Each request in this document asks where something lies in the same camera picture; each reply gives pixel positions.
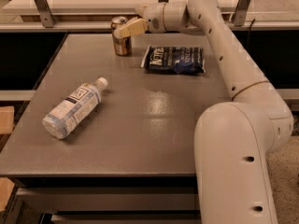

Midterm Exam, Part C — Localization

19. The orange soda can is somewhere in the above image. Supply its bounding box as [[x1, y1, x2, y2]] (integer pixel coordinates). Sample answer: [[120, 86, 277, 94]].
[[111, 16, 132, 56]]

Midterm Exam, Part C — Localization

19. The clear plastic water bottle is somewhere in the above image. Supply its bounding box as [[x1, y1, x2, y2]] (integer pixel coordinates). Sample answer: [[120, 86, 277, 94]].
[[42, 77, 108, 139]]

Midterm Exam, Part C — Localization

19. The right metal shelf bracket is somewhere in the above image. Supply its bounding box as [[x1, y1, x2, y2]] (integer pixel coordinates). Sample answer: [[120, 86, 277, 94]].
[[232, 0, 251, 27]]

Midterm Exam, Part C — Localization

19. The left metal shelf bracket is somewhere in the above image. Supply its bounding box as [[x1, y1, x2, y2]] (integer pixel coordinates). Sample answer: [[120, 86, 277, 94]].
[[34, 0, 55, 28]]

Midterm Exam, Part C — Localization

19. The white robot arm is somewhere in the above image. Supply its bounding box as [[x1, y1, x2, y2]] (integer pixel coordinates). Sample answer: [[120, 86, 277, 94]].
[[115, 0, 293, 224]]

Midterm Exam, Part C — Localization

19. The cardboard box at left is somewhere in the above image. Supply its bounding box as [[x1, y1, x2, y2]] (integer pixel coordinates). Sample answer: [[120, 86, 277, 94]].
[[0, 106, 14, 134]]

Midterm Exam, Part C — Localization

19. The blue chip bag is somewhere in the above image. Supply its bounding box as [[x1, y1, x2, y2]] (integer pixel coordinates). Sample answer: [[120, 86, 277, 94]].
[[141, 46, 206, 75]]

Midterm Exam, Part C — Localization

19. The black cable at right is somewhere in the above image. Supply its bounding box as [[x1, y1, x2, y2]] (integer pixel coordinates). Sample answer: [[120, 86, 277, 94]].
[[246, 18, 256, 49]]

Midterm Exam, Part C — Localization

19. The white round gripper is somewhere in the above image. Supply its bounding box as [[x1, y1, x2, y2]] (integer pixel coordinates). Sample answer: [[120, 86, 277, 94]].
[[113, 3, 166, 38]]

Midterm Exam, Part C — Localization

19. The grey table drawer front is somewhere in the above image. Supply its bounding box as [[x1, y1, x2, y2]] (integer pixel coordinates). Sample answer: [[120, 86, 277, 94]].
[[17, 187, 199, 213]]

